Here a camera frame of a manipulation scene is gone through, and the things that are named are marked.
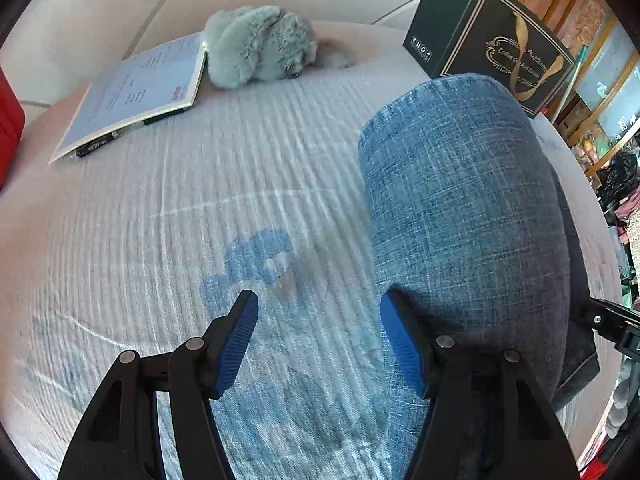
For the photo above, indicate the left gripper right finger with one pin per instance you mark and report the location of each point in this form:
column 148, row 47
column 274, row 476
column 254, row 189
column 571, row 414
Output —
column 486, row 413

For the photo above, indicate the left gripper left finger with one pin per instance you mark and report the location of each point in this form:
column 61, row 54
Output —
column 118, row 435

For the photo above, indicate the blue denim jeans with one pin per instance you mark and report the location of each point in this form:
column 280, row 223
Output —
column 470, row 220

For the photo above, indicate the white striped bed sheet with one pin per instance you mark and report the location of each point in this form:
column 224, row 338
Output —
column 141, row 244

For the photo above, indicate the black pen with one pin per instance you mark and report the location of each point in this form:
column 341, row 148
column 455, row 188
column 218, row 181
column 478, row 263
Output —
column 93, row 145

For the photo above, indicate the dark green gift box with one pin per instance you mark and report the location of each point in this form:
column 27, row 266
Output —
column 501, row 39

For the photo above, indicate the red bear suitcase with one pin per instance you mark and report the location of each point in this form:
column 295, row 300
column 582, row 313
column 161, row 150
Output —
column 12, row 123

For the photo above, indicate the white paper booklet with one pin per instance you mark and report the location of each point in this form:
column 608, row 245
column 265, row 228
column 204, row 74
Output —
column 148, row 85

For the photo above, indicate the grey plush toy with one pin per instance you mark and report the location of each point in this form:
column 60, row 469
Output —
column 266, row 43

